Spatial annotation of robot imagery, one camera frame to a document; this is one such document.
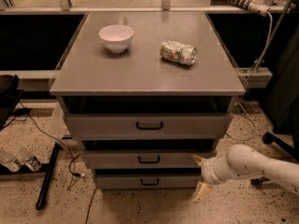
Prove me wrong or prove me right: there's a right plastic water bottle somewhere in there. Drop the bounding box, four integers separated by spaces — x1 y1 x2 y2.
20 148 41 172

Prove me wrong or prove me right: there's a crushed soda can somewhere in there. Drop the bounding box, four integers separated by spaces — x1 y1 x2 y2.
160 40 197 66

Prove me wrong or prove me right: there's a grey middle drawer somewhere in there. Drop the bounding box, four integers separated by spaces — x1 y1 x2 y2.
81 149 217 169

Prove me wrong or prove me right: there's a black floor stand bar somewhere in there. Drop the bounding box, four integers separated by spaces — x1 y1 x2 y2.
0 143 62 211

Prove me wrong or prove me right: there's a black office chair base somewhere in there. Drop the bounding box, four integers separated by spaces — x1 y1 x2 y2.
250 105 299 188

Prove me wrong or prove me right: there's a grey top drawer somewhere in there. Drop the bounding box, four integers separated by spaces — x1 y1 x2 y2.
64 113 233 141

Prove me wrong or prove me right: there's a grey drawer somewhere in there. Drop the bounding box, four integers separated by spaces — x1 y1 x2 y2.
94 174 200 189
81 149 217 169
64 113 233 141

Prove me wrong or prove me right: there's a left plastic water bottle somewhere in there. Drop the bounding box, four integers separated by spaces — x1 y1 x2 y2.
0 149 21 173

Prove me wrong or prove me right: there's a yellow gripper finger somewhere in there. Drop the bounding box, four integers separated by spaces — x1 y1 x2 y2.
192 154 206 166
192 182 213 203

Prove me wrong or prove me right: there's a white power strip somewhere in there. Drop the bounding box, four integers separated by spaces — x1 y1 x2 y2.
226 0 270 16

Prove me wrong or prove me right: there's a grey bottom drawer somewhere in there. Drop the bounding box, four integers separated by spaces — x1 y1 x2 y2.
94 174 200 189

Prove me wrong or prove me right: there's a black equipment on left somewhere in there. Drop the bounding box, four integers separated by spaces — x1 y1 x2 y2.
0 75 22 130

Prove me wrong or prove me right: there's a white bowl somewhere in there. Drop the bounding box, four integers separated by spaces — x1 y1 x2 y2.
98 24 134 53

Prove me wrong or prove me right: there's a black floor cable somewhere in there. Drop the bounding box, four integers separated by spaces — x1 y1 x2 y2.
3 101 98 224

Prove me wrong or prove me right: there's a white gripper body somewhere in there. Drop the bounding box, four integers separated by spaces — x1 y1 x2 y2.
201 157 227 185

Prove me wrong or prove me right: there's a plastic water bottle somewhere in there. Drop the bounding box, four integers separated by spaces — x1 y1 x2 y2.
0 149 21 173
20 148 41 172

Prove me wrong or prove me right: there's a white cable on right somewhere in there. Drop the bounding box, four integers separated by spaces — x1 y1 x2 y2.
224 11 274 143

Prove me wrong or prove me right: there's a grey drawer cabinet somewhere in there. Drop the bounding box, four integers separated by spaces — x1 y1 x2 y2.
50 12 245 178

